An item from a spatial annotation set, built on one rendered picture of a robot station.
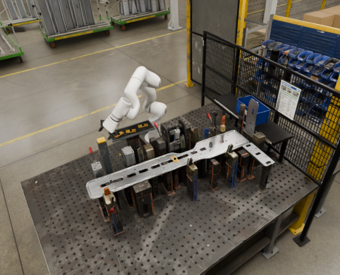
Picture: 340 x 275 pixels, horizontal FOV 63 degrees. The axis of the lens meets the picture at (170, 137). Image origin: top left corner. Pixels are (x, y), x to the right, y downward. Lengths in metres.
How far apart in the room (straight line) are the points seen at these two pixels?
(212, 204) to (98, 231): 0.91
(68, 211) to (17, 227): 1.17
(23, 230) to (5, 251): 0.25
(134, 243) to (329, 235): 1.99
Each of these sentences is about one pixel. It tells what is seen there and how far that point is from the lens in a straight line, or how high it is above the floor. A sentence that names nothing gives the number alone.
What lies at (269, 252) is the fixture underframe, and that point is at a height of 0.01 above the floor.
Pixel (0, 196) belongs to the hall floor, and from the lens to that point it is 3.97.
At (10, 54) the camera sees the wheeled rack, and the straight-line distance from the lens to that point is 7.86.
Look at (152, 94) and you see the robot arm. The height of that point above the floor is 1.37.
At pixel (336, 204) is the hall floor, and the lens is 3.59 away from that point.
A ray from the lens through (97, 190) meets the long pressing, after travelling 2.10.
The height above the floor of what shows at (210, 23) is 1.28.
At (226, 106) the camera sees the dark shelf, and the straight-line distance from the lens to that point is 2.86.
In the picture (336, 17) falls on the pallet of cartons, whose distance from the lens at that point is 6.51.
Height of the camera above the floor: 2.48
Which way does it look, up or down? 37 degrees down
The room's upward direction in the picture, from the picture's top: 3 degrees counter-clockwise
